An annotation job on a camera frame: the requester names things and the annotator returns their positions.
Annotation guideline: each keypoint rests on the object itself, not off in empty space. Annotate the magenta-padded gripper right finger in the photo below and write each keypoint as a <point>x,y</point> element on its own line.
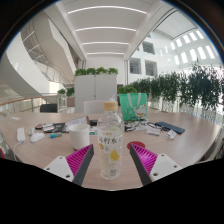
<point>146,160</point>

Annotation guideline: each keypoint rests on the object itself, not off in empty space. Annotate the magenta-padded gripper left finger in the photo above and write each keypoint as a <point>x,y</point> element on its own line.
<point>78,160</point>

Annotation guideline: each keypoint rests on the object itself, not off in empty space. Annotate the clear plastic drink bottle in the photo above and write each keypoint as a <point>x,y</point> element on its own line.
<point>110,146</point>

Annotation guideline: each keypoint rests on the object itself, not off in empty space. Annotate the flat round red coaster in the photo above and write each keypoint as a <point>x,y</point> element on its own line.
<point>136,144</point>

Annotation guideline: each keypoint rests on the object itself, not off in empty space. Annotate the white flat packet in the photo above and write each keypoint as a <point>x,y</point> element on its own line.
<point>153,131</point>

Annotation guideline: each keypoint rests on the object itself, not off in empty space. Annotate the small teal object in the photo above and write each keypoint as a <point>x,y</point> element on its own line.
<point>56,135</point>

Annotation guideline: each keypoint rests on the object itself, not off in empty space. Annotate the clear plastic packet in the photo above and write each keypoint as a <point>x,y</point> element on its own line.
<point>172,133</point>

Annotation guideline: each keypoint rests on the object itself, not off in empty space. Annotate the black notebook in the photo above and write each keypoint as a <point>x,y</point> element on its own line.
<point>56,127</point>

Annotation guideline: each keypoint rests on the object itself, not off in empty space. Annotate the black power adapter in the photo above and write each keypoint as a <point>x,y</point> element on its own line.
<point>93,122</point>

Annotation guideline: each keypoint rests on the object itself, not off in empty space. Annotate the white computer mouse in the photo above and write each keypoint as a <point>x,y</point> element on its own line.
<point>36,137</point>

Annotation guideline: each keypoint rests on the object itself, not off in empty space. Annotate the small red and black object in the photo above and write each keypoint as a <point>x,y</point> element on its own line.
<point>39,126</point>

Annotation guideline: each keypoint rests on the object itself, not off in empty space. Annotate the white chair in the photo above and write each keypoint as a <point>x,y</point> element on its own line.
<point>93,107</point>

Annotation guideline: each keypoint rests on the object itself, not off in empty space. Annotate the green tote bag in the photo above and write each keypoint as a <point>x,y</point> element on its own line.
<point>133,106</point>

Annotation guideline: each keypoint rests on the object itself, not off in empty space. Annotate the black office chair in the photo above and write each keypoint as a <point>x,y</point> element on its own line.
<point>48,108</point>

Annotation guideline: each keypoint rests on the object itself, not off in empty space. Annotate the potted plant in brown planter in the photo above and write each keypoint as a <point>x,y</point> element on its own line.
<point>70,95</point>

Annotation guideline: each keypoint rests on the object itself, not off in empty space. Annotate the white cabinet with plants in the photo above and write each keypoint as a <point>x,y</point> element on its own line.
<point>95,90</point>

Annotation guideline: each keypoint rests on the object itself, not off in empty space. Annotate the row of green hedge plants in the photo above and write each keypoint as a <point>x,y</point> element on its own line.
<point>180,88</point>

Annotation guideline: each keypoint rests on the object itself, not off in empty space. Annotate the ceiling light strips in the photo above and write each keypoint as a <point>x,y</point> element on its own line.
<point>106,29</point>

